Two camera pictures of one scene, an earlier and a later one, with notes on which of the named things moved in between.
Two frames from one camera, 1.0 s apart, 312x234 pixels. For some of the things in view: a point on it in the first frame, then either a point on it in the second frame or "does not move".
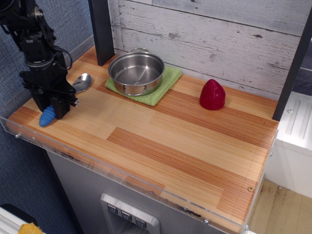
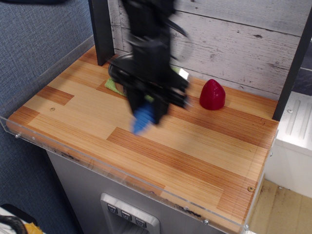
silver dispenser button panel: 120,217 does not move
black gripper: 53,81 -> 146,71
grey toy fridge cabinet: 100,202 does not move
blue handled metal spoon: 81,83 -> 144,115
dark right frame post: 288,86 does not move
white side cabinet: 290,165 does not move
